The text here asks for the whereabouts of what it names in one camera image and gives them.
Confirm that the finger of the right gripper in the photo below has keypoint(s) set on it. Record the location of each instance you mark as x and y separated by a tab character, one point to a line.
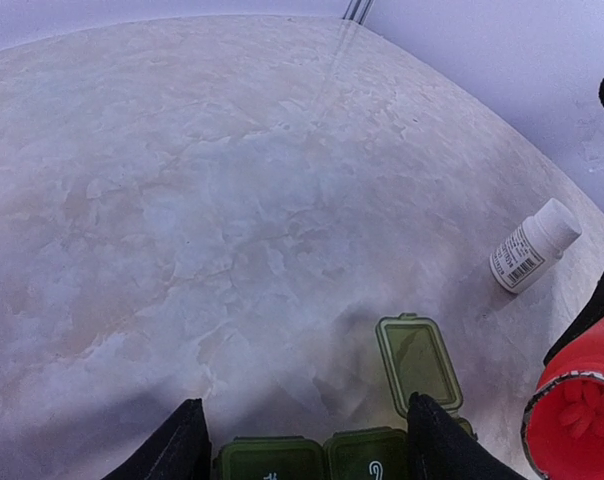
589	316

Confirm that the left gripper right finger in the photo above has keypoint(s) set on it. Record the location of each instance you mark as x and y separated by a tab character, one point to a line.
439	448

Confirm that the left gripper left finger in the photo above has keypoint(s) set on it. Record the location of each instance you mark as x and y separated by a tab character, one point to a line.
179	449

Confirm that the red pill bottle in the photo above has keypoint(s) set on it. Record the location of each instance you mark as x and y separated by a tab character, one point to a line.
563	423

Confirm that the small white pill bottle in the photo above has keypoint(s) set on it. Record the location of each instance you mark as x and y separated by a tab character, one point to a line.
535	246

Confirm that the right aluminium frame post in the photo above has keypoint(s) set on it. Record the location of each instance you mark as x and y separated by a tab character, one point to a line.
358	10

